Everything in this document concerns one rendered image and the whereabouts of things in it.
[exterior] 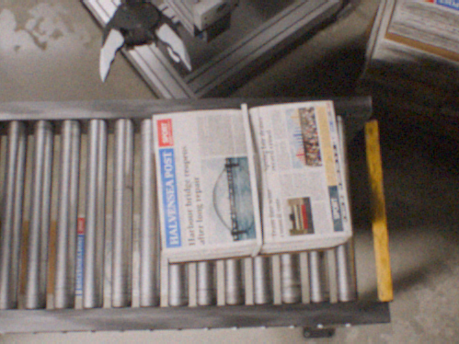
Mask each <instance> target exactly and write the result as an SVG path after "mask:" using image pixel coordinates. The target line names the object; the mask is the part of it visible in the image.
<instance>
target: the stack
mask: <svg viewBox="0 0 459 344"><path fill-rule="evenodd" d="M394 2H395V0H386V5H385V7H384V3H385V0H382V3H381V4H380V6H379V7H378V10H377V12H376V14H375V16H374V15H373V18H372V20H371V21H370V23H369V25H368V27H367V29H366V31H365V34H364V36H367V38H368V35H369V32H370V29H371V26H372V23H373V27H372V29H371V33H370V36H369V39H368V41H367V39H366V42H365V44H364V46H363V48H362V50H361V52H360V54H359V57H358V59H357V62H356V64H355V67H354V70H353V73H352V76H351V81H350V82H351V83H352V86H353V85H354V82H355V78H356V76H357V74H358V76H357V79H356V82H355V85H354V88H353V90H352V87H351V90H352V94H351V92H350V95H358V96H361V97H362V96H370V98H371V100H373V101H377V102H379V103H382V104H386V105H389V106H392V107H395V108H397V109H402V110H404V111H406V112H409V113H414V114H417V115H420V116H421V117H424V118H428V117H429V116H431V118H430V120H434V121H437V122H439V123H445V124H448V125H452V126H454V127H456V128H459V101H455V100H452V98H451V97H443V96H439V95H436V94H434V93H431V92H428V91H426V90H422V89H419V88H415V87H411V86H407V85H403V84H401V83H398V82H395V81H393V80H390V79H386V78H382V77H378V76H376V75H370V74H368V73H365V72H366V70H367V66H368V68H371V69H374V70H380V71H383V72H386V73H389V74H392V75H397V76H400V77H402V78H406V79H411V80H414V81H417V82H420V83H422V84H425V85H428V86H433V87H435V88H439V89H443V90H446V91H449V92H452V93H453V92H454V91H455V90H456V92H455V95H457V96H459V63H458V62H457V61H454V60H450V59H448V58H445V57H442V56H438V55H434V54H432V53H429V52H425V51H422V50H419V49H417V48H413V47H410V46H406V45H403V44H400V43H397V42H394V41H391V40H387V39H384V33H385V30H386V28H387V24H388V21H389V19H390V16H391V10H392V7H393V4H394ZM383 8H384V13H383ZM382 14H383V16H382ZM381 17H382V21H381V25H380V28H379V30H378V33H377V36H376V38H375V34H376V31H377V29H378V26H379V22H380V20H381ZM373 19H374V21H373ZM387 32H390V33H392V34H396V35H398V36H400V37H404V38H410V39H412V40H417V41H420V42H424V43H426V44H429V45H432V46H434V47H437V48H443V49H445V50H448V51H450V52H456V53H458V54H459V0H396V4H395V6H394V10H393V13H392V16H391V21H390V24H389V28H388V30H387ZM387 32H386V33H387ZM374 40H375V45H374V47H373V44H374ZM366 43H367V46H366ZM365 46H366V48H365ZM372 48H373V53H372V56H371V60H370V61H369V58H370V54H371V52H372ZM364 49H365V53H364V55H363V52H364ZM362 55H363V58H362ZM361 58H362V61H361ZM360 61H361V65H360ZM368 61H369V65H368ZM359 68H360V70H359ZM358 70H359V73H358ZM350 95H349V97H350ZM455 95H454V96H455ZM454 96H453V97H454ZM371 107H372V116H371V117H370V119H369V120H376V121H377V124H378V125H381V126H384V127H386V128H389V129H392V130H395V131H400V132H404V133H407V134H410V135H412V136H415V137H418V138H420V139H423V140H429V141H431V142H434V143H437V144H441V145H444V146H446V147H449V148H452V149H456V150H459V141H456V140H452V139H449V138H446V137H444V136H441V135H439V134H436V133H433V132H438V133H441V134H444V135H446V136H449V137H452V138H454V139H457V140H459V133H458V132H451V131H447V130H445V129H443V128H440V127H436V126H434V125H431V124H428V121H426V122H422V121H419V120H414V119H411V118H410V117H407V116H404V115H402V114H399V113H394V112H391V111H388V110H386V109H381V108H378V107H376V106H374V105H371ZM383 116H386V117H389V118H392V119H395V120H399V121H403V122H407V123H410V124H412V125H415V126H418V127H420V128H423V129H426V130H429V131H430V132H426V131H423V130H421V129H418V128H415V127H412V126H410V125H407V124H405V123H402V122H399V121H394V120H389V119H387V118H384V117H383Z"/></svg>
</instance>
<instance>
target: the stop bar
mask: <svg viewBox="0 0 459 344"><path fill-rule="evenodd" d="M363 126H364V136H365V145H366V154H367V165H368V174H369V183H370V203H371V212H372V222H373V240H374V250H375V259H376V269H377V288H378V297H379V302H380V303H392V302H393V301H394V295H393V285H392V277H391V273H392V271H391V268H390V258H389V249H388V241H387V222H386V214H385V205H384V187H383V179H382V169H381V160H380V152H379V148H380V145H379V143H378V124H377V121H376V120H367V121H365V122H364V123H363Z"/></svg>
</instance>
